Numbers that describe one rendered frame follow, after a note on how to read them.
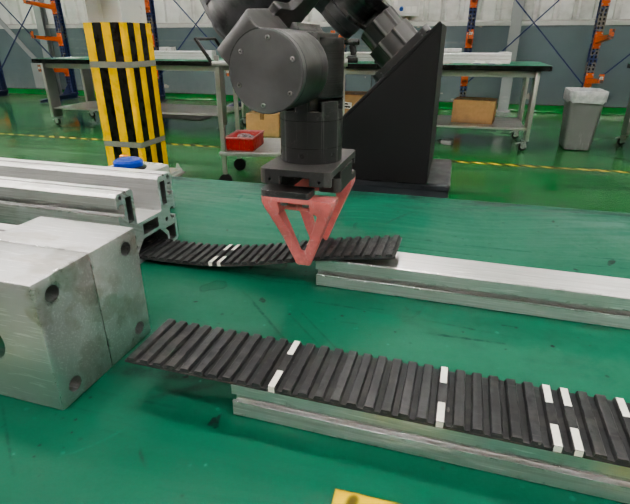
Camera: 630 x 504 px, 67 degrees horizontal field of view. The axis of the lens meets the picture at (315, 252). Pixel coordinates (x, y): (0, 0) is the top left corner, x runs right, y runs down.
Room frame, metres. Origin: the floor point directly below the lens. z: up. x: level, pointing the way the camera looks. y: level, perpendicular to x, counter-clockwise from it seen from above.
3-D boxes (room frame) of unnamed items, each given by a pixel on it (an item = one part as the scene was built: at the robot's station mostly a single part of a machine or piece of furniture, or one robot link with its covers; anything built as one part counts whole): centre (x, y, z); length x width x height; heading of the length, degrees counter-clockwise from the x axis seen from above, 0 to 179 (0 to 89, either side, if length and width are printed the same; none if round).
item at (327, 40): (0.44, 0.01, 0.98); 0.07 x 0.06 x 0.07; 161
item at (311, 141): (0.45, 0.00, 0.92); 0.10 x 0.07 x 0.07; 163
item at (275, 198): (0.44, 0.01, 0.85); 0.07 x 0.07 x 0.09; 73
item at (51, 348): (0.32, 0.19, 0.83); 0.12 x 0.09 x 0.10; 163
